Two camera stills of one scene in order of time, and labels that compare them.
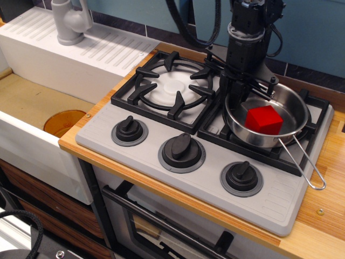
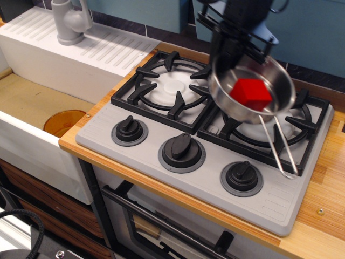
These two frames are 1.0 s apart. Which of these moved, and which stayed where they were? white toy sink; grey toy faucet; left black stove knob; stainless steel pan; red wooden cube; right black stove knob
Moved: stainless steel pan; red wooden cube
Stayed: grey toy faucet; white toy sink; right black stove knob; left black stove knob
